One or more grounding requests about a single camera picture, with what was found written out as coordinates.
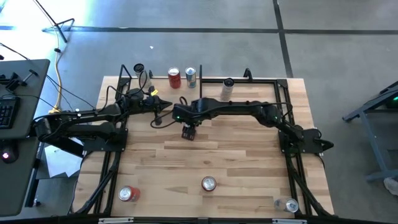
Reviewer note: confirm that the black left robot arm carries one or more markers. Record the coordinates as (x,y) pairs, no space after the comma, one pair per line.
(77,121)

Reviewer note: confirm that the white crumpled object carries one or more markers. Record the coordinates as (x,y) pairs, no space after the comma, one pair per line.
(391,185)

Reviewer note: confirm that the blue-grey metal table frame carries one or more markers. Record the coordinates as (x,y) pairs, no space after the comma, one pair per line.
(371,140)

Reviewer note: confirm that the black desk clamp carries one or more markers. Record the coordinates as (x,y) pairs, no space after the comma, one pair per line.
(14,82)

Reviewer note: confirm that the red Coke Zero can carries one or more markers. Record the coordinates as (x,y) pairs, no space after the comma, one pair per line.
(209,183)
(174,79)

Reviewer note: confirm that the grey desk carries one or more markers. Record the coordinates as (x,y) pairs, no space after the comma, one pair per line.
(31,93)

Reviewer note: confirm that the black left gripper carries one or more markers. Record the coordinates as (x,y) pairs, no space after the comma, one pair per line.
(150,103)

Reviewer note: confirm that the yellow label tag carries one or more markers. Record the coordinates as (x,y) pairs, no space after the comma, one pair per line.
(154,92)

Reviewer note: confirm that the black metal shelf frame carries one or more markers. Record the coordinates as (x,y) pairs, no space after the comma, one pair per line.
(200,84)

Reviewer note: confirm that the blue silver Red Bull can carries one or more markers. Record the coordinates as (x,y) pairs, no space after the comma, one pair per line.
(290,205)
(191,79)

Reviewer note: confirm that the black keyboard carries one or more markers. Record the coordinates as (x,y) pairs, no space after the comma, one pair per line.
(7,112)

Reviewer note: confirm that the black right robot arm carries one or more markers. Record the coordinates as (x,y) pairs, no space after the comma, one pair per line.
(236,109)

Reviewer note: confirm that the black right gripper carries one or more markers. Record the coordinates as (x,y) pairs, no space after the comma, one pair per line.
(188,128)

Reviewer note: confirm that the dark grey desk surface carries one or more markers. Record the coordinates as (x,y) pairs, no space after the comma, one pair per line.
(18,186)

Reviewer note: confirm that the silver metal bracket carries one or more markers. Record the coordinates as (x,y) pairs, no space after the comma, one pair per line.
(115,220)
(289,221)

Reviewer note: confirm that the black floor stand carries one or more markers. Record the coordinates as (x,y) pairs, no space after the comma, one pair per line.
(55,25)

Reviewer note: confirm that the black aluminium table frame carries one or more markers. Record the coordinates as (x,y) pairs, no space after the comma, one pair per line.
(248,81)

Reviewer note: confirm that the white paper sheet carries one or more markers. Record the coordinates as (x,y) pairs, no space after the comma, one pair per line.
(59,161)

